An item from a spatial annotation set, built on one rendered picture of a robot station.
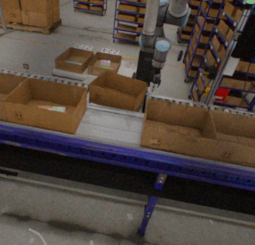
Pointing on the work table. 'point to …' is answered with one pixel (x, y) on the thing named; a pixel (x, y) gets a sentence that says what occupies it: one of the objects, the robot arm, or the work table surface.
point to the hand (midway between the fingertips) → (152, 91)
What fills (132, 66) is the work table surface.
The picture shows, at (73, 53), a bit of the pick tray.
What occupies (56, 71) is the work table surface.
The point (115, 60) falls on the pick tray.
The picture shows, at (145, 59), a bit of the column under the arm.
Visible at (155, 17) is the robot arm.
